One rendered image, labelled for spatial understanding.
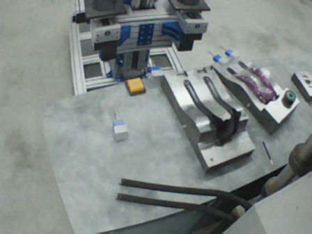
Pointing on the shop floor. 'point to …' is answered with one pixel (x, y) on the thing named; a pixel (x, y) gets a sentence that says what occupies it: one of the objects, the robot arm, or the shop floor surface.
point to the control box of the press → (280, 212)
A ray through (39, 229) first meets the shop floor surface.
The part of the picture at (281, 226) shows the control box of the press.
